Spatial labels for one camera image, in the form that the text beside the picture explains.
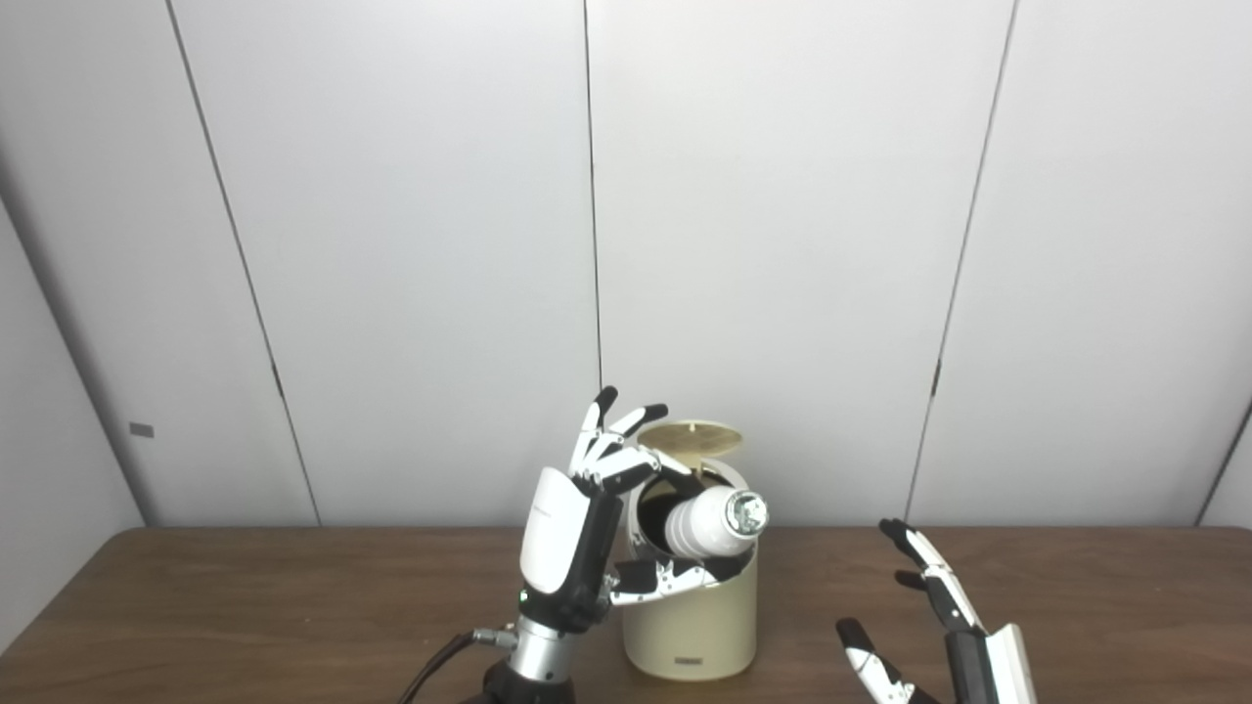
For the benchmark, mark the cream round bin lid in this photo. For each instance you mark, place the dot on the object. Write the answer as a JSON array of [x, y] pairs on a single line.
[[699, 437]]

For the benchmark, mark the cream-colored round bin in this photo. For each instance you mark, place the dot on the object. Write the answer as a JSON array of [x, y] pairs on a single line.
[[694, 631]]

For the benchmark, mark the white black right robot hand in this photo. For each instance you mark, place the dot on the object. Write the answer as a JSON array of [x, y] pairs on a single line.
[[983, 675]]

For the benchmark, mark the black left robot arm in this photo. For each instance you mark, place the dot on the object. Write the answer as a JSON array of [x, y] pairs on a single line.
[[533, 665]]

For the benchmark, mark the small white plastic bottle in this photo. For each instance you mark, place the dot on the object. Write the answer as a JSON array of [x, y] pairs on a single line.
[[709, 523]]

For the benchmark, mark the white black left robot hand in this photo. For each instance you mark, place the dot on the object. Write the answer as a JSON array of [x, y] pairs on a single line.
[[558, 538]]

